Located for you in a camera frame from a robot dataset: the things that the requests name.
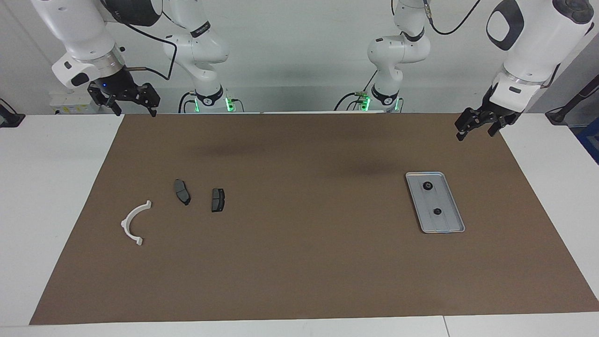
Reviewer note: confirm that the white power strip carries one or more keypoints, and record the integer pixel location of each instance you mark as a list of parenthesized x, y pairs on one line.
[(70, 104)]

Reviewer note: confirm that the silver metal tray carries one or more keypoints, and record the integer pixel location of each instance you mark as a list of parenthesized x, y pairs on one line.
[(442, 222)]

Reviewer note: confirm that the black desk clamp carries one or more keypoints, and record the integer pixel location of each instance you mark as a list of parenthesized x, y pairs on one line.
[(9, 119)]

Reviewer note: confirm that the rectangular dark brake pad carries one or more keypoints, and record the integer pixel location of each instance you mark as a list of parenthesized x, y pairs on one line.
[(217, 200)]

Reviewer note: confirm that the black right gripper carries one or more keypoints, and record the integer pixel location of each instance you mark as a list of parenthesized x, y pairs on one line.
[(114, 84)]

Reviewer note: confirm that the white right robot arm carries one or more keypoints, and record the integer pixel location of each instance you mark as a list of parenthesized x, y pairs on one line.
[(75, 28)]

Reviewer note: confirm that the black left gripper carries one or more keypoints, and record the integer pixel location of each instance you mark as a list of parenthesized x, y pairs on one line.
[(496, 112)]

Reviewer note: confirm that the blue box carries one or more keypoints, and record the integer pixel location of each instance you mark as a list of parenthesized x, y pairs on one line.
[(590, 140)]

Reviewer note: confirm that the brown table mat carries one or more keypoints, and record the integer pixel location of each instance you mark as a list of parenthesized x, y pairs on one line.
[(281, 257)]

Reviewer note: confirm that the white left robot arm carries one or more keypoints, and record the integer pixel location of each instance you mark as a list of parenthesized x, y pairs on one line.
[(538, 42)]

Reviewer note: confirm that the curved dark brake pad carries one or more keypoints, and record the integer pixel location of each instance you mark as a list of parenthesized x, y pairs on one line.
[(181, 192)]

